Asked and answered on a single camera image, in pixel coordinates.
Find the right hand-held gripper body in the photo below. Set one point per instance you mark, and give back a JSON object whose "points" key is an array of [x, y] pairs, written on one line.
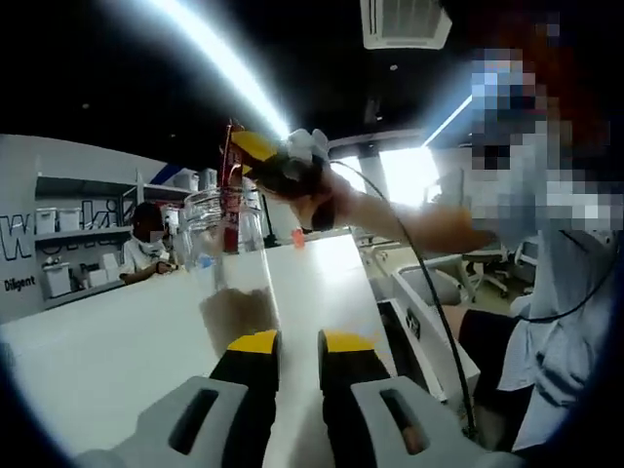
{"points": [[304, 144]]}

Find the person's right hand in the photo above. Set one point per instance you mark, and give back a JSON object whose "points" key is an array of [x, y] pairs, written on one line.
{"points": [[341, 200]]}

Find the bright window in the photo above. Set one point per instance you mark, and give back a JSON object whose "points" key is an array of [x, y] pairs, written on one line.
{"points": [[404, 175]]}

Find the brown coffee powder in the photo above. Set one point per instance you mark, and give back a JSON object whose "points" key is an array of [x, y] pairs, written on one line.
{"points": [[239, 312]]}

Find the white office chair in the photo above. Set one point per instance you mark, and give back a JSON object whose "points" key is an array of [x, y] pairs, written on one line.
{"points": [[521, 258]]}

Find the grey shelf unit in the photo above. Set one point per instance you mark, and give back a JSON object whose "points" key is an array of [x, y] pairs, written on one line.
{"points": [[88, 244]]}

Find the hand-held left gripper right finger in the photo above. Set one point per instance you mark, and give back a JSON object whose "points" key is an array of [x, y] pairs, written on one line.
{"points": [[351, 370]]}

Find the short ceiling light strip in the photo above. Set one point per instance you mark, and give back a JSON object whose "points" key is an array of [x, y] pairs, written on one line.
{"points": [[446, 122]]}

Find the clear glass jar cup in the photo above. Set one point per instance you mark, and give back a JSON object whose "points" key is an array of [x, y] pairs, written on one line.
{"points": [[205, 229]]}

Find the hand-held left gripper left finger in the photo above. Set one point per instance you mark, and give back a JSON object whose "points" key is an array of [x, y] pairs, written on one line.
{"points": [[244, 390]]}

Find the tall white storage bin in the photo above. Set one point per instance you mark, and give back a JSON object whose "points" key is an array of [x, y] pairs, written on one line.
{"points": [[57, 282]]}

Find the long ceiling light strip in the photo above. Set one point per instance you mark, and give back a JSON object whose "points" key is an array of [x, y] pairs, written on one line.
{"points": [[219, 58]]}

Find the slim red coffee pouch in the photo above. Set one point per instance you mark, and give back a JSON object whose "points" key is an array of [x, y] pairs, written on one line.
{"points": [[231, 161]]}

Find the grey office chair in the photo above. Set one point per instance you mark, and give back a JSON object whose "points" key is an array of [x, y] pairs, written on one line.
{"points": [[436, 287]]}

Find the white side cabinet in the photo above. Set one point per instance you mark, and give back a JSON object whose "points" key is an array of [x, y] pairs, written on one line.
{"points": [[409, 292]]}

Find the person's black shorts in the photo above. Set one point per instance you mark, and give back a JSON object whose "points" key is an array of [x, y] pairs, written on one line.
{"points": [[487, 351]]}

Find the white ceiling air conditioner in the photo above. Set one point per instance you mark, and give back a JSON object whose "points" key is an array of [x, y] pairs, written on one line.
{"points": [[404, 24]]}

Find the black office chair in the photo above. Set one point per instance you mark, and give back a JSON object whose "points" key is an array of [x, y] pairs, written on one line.
{"points": [[482, 270]]}

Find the small orange object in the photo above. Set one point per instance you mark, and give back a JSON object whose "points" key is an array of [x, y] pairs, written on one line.
{"points": [[298, 239]]}

